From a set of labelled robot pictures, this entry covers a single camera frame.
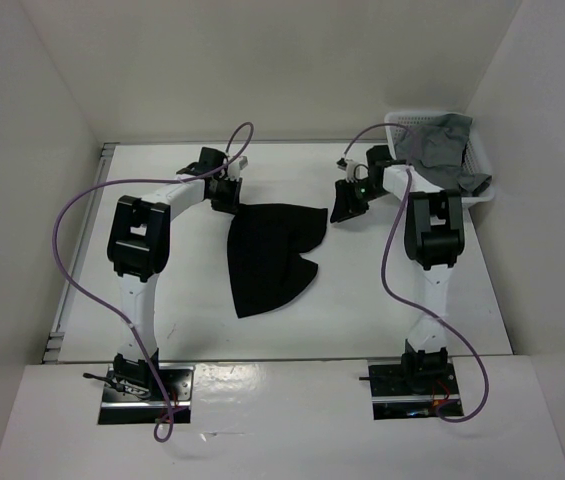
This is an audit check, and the black skirt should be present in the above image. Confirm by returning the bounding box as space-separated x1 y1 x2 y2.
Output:
227 203 328 318

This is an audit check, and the grey skirt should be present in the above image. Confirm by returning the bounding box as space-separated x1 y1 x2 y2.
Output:
394 113 492 196

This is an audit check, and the purple cable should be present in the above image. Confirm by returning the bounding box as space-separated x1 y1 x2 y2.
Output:
55 122 258 444
344 122 491 424

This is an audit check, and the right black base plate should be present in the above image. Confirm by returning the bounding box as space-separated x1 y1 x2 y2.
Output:
358 362 464 421

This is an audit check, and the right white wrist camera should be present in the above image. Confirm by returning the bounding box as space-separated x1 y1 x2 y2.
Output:
336 157 368 182

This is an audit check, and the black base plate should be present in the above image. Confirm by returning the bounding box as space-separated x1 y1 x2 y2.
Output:
358 362 464 421
83 363 195 425

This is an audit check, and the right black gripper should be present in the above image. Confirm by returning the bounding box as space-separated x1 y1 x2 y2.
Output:
330 178 389 223

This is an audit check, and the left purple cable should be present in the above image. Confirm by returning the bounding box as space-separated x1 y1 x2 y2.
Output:
55 122 258 444

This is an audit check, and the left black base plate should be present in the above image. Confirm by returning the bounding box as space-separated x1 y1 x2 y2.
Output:
83 363 195 425

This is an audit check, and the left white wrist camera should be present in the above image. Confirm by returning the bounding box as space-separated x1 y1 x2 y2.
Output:
223 155 248 181

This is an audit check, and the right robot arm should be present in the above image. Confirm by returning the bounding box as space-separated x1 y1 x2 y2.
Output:
330 145 465 394

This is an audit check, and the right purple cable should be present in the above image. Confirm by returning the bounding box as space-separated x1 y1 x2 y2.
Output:
344 122 491 424

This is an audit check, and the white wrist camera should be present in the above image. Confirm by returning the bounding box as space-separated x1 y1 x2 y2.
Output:
223 155 248 181
336 157 368 182

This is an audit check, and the white plastic basket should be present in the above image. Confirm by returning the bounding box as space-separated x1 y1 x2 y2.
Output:
384 109 495 209

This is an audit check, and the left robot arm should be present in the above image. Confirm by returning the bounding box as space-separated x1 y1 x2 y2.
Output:
107 147 248 400

